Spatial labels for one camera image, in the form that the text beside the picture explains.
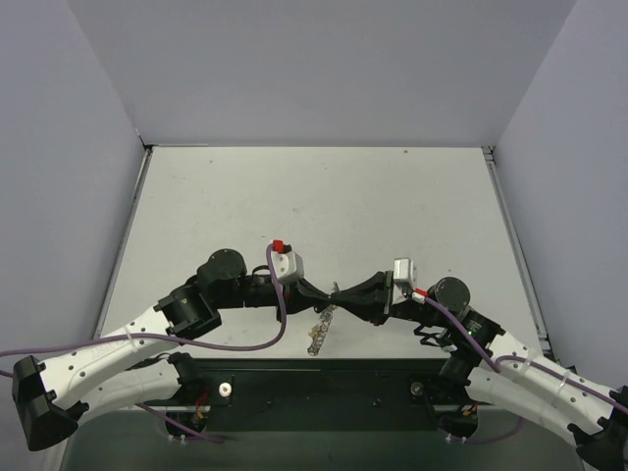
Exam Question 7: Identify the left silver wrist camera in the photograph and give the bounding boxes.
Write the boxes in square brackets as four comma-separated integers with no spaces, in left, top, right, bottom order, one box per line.
[271,251,304,286]

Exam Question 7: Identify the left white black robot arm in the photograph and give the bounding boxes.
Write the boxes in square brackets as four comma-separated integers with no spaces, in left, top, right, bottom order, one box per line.
[11,241,330,451]

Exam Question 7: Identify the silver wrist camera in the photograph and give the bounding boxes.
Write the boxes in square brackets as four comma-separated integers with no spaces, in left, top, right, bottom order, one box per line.
[271,251,304,286]
[392,258,416,295]

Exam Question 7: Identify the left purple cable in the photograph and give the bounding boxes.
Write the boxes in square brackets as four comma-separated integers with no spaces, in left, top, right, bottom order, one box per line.
[0,242,288,377]

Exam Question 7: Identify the metal ring disc with keyrings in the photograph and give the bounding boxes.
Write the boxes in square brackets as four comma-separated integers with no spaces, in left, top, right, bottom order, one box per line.
[307,304,337,356]

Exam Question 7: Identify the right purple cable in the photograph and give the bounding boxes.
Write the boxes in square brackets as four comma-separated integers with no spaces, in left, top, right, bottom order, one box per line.
[424,296,628,408]

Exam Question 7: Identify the aluminium frame rail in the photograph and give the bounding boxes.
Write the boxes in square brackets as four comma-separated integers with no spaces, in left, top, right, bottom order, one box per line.
[58,370,588,413]

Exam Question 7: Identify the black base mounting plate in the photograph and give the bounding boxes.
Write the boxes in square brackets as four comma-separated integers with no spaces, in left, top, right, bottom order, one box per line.
[152,359,479,436]

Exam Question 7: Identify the purple cable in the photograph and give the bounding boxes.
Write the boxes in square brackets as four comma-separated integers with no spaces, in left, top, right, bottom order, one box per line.
[424,296,628,408]
[0,242,288,377]

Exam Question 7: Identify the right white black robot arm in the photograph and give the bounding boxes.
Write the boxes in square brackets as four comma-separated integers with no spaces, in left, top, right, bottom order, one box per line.
[330,270,627,470]

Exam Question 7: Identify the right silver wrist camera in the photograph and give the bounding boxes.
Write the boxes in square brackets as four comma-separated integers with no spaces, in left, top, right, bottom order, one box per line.
[392,258,416,295]

